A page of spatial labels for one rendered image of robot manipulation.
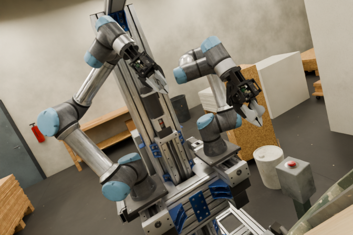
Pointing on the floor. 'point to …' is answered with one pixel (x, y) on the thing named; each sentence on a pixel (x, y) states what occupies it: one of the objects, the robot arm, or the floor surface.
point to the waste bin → (180, 108)
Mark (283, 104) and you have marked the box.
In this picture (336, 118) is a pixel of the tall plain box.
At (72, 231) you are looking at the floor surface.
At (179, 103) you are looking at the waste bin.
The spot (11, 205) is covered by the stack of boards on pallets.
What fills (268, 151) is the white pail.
